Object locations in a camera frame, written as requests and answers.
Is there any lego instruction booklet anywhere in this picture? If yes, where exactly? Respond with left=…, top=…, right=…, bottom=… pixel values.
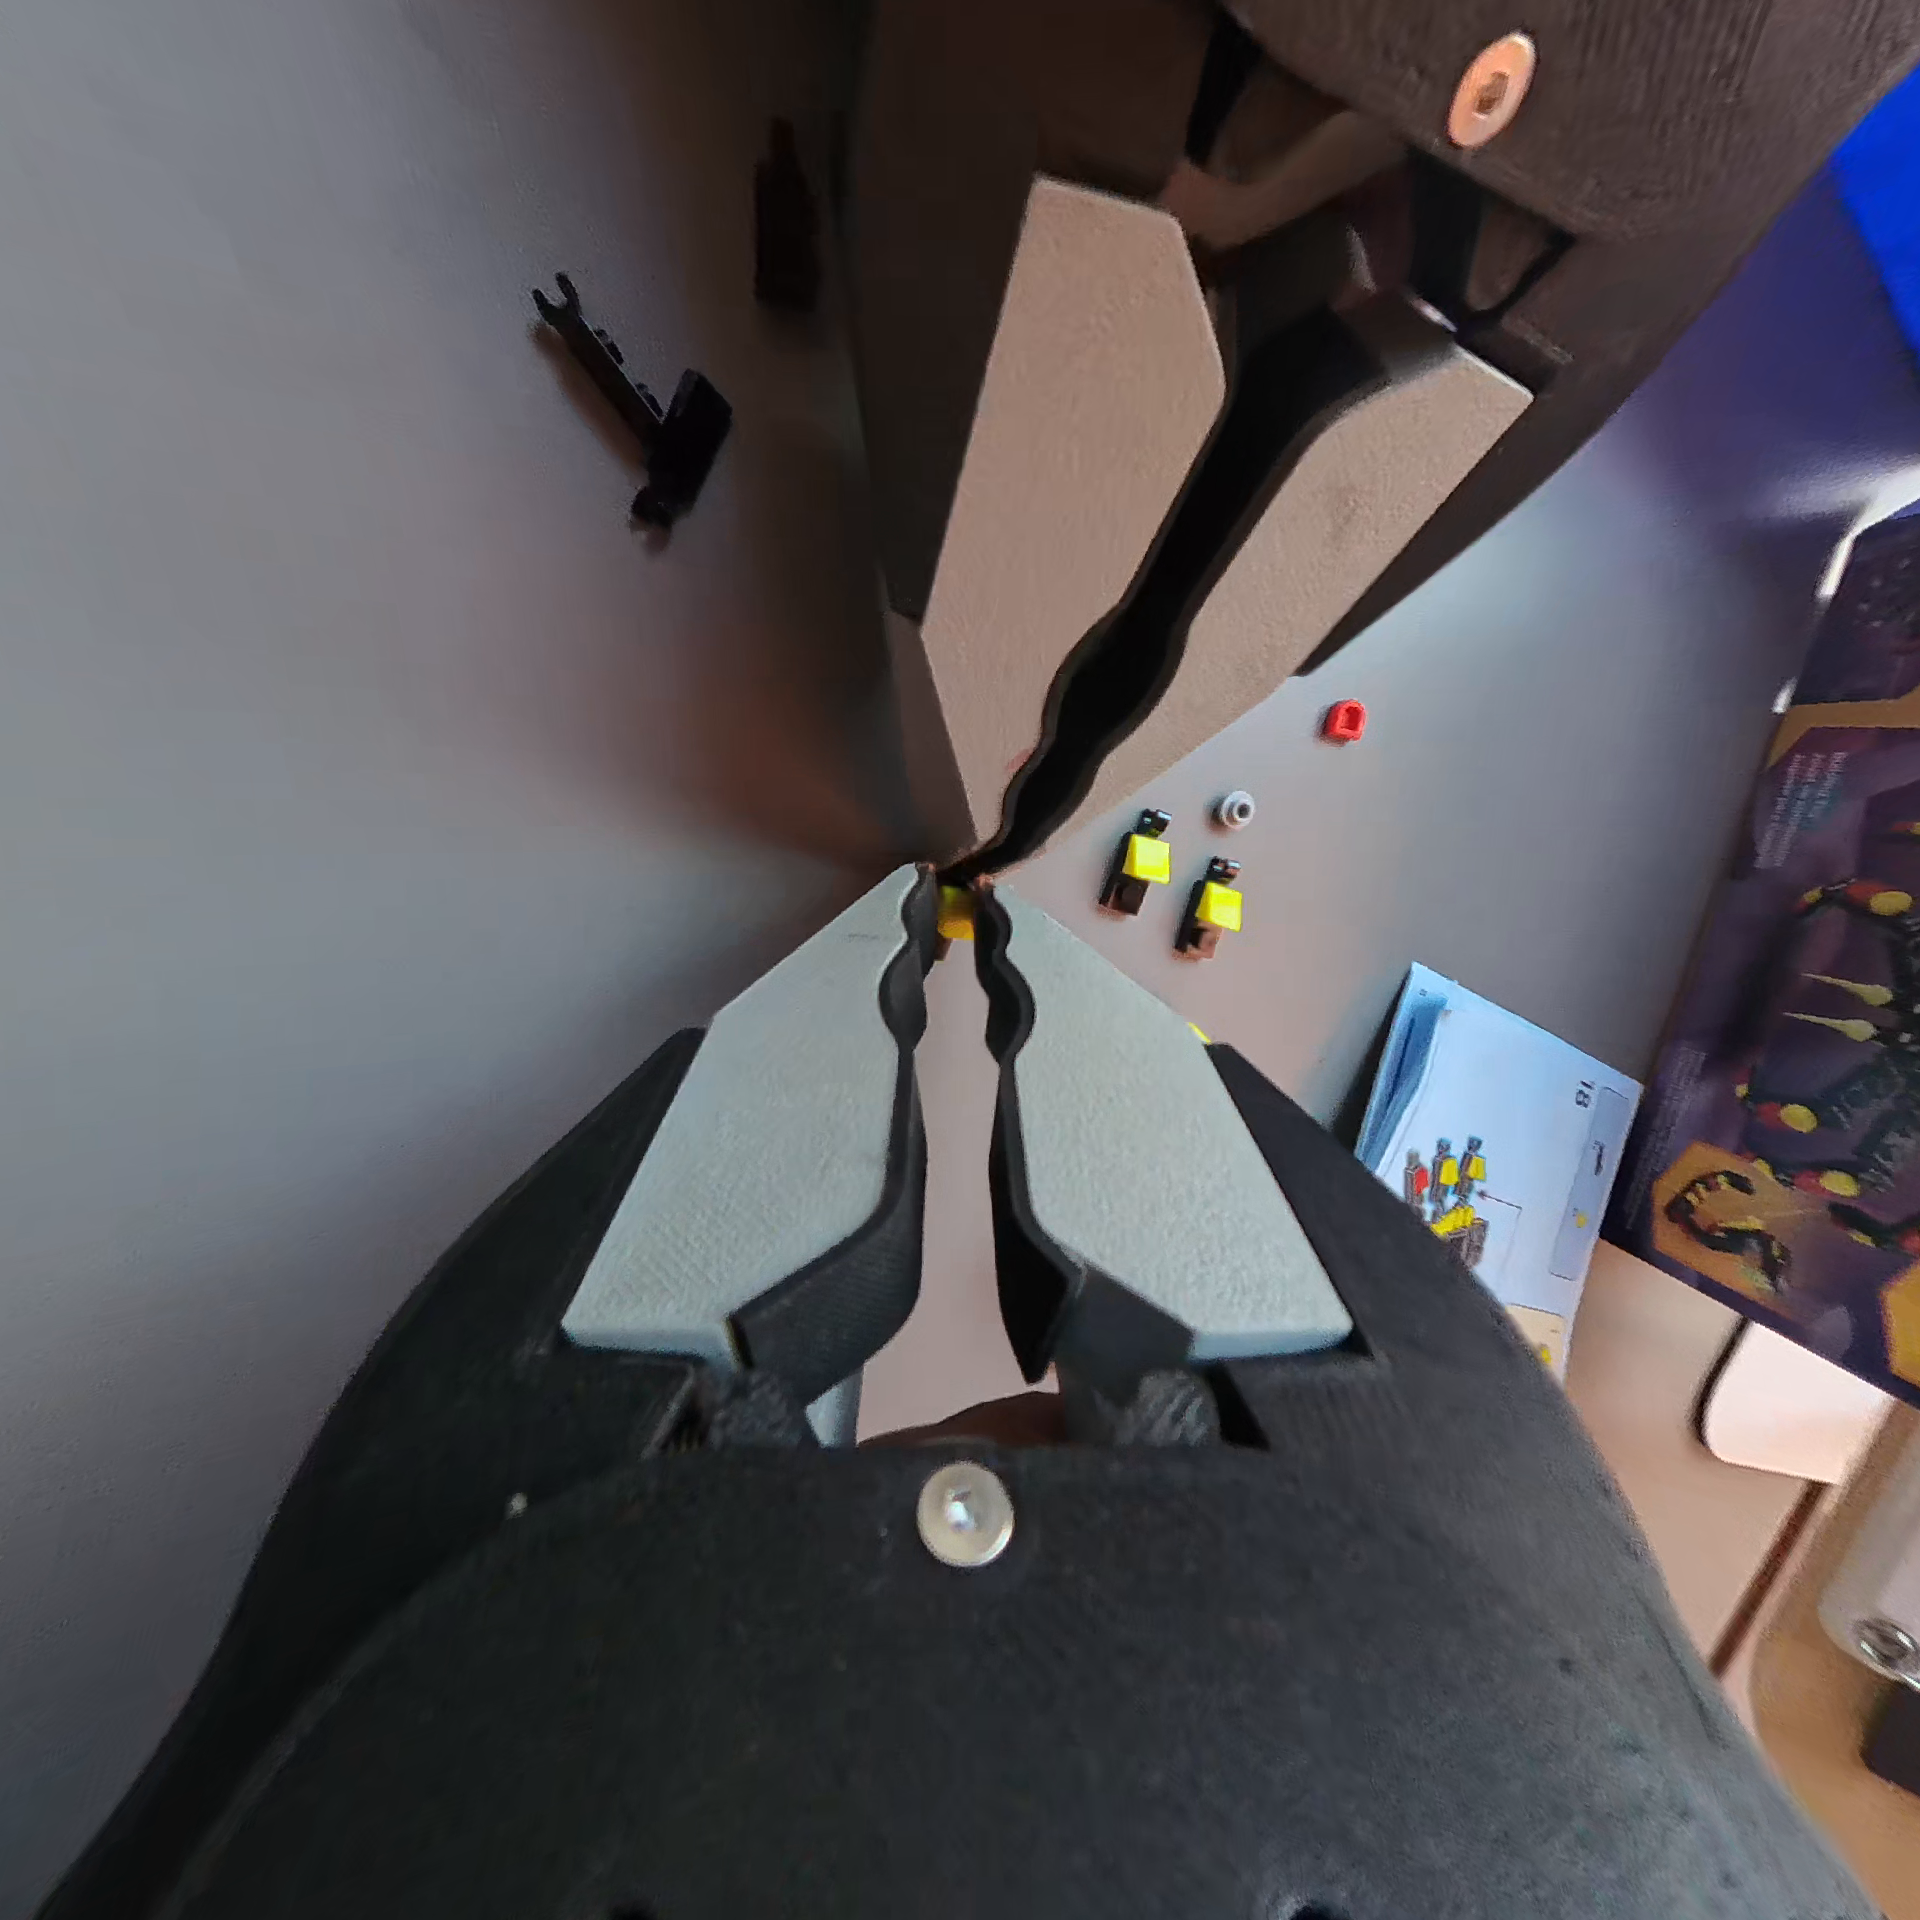
left=1353, top=960, right=1648, bottom=1373

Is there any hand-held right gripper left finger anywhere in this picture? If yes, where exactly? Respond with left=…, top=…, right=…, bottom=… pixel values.
left=558, top=860, right=942, bottom=1453

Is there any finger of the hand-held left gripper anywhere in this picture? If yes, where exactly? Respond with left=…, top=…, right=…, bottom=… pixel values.
left=967, top=292, right=1535, bottom=879
left=884, top=176, right=1278, bottom=879

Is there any purple yellow lego set box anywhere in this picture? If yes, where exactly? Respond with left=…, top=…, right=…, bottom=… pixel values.
left=1597, top=503, right=1920, bottom=1413

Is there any dark brown lego piece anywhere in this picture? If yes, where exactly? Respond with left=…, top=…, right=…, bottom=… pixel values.
left=749, top=117, right=825, bottom=314

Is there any black lego clip bar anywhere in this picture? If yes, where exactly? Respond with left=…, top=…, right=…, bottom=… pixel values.
left=527, top=269, right=736, bottom=534

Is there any blue plastic bin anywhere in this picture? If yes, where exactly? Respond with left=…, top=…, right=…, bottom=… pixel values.
left=1821, top=60, right=1920, bottom=317

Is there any small yellow black lego assembly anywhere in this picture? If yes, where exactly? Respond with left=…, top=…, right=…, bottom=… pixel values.
left=1094, top=807, right=1175, bottom=922
left=1172, top=854, right=1248, bottom=962

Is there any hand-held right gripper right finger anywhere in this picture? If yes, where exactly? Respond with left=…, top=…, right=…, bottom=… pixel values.
left=967, top=877, right=1360, bottom=1396

